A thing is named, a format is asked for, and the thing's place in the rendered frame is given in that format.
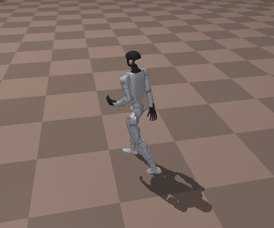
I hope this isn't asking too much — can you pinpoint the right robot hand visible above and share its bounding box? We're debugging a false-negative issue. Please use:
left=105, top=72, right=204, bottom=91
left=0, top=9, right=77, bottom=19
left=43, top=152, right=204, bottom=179
left=147, top=103, right=157, bottom=121

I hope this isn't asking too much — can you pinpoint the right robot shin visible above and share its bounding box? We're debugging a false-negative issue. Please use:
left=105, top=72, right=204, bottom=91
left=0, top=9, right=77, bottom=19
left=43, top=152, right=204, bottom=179
left=130, top=136, right=136, bottom=151

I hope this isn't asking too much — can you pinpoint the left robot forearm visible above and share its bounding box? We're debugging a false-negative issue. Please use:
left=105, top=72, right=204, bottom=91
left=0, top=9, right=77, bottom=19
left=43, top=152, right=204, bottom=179
left=113, top=97, right=128, bottom=107

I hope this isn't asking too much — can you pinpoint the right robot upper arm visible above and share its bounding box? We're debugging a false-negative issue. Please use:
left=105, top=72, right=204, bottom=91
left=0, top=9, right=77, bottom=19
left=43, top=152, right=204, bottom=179
left=142, top=68, right=151, bottom=92

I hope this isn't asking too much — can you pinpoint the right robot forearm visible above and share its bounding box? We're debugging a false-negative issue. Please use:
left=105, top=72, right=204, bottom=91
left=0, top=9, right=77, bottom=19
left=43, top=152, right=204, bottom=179
left=146, top=90, right=154, bottom=107

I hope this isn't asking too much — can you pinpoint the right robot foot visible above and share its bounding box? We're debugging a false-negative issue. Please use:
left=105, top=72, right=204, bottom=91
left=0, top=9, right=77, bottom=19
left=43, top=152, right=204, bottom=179
left=123, top=148, right=138, bottom=154

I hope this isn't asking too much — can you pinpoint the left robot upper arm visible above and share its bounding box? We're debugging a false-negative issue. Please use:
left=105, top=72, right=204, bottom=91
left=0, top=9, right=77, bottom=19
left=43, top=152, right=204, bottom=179
left=120, top=75, right=132, bottom=103

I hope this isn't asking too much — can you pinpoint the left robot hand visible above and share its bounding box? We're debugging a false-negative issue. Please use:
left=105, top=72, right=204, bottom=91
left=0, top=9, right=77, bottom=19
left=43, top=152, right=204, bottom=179
left=106, top=95, right=117, bottom=106

